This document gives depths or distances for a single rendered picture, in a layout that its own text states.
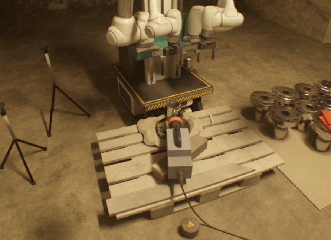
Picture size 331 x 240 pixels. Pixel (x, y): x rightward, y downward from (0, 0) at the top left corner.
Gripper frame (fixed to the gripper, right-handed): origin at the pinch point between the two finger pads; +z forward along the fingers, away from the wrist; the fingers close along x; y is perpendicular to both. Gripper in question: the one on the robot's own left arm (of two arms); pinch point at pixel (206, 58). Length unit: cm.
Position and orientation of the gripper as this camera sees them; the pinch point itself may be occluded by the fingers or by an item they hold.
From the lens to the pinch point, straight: 192.8
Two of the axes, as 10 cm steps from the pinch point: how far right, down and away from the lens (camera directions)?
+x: 8.9, -2.6, 3.7
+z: 0.0, 8.2, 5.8
